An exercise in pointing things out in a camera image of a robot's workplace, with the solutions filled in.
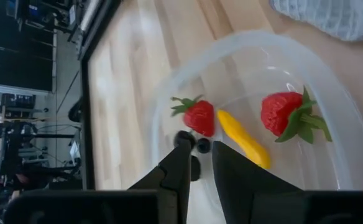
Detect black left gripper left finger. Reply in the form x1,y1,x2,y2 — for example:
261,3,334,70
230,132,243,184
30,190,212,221
2,138,192,224

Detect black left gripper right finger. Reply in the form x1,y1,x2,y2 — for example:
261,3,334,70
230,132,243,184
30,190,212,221
211,140,363,224

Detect red strawberry with thin leaves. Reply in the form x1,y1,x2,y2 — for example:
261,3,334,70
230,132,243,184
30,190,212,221
170,95,216,138

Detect red strawberry with broad leaves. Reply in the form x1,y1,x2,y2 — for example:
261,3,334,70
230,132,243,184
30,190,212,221
260,86,333,144

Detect clear plastic tupperware container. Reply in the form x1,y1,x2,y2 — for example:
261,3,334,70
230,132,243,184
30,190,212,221
149,29,363,224

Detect grey waffle dish towel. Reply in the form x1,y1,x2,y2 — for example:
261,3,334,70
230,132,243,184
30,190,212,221
268,0,363,43

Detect black aluminium table frame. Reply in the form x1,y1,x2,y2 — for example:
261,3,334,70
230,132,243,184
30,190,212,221
68,0,123,190

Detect black frame clamp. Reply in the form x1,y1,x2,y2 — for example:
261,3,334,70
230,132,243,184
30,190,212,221
68,96,85,124

